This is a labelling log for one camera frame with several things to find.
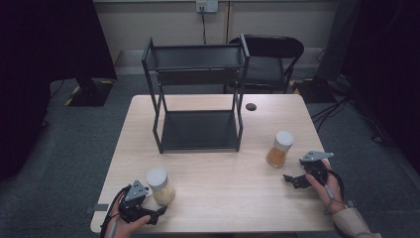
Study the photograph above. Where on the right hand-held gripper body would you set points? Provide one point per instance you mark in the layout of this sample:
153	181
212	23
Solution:
315	167

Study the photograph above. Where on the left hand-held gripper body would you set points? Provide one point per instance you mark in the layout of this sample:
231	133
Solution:
135	193

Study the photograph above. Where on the pale granules glass jar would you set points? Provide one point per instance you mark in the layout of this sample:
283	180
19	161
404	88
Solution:
163	195

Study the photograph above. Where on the orange powder glass jar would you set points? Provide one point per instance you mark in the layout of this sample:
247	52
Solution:
277	155

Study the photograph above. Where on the black two-tier metal rack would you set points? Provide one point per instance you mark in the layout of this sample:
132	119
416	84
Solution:
198	130

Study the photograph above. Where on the person's left hand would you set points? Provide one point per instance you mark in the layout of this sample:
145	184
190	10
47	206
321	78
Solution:
124	228

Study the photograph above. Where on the person's right hand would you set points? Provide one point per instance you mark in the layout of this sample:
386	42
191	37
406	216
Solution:
332	195

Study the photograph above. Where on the black stand base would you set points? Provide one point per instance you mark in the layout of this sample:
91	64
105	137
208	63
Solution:
90	94
313	91

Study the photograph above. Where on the black folding chair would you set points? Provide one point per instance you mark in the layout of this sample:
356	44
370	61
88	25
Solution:
267	71

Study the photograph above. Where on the black curtain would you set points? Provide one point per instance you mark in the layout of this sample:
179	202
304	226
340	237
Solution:
386	66
43	66

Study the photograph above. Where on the white wall socket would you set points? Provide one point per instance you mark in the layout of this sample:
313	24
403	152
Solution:
207	5

